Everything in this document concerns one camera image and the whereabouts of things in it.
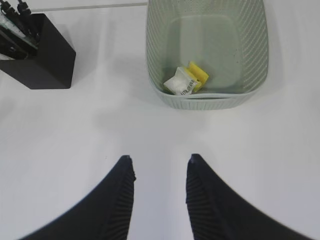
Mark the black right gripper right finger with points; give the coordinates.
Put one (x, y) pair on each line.
(217, 212)

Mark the sage green woven plastic basket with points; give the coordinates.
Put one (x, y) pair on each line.
(227, 39)

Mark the black gel pen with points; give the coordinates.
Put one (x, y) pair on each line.
(13, 16)
(26, 15)
(9, 45)

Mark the yellow white waste paper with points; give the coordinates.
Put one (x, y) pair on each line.
(187, 80)

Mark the mint green utility knife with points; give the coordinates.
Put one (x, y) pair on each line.
(12, 28)

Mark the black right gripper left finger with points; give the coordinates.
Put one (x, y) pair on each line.
(104, 214)

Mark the black square pen holder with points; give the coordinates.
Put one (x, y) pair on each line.
(53, 65)

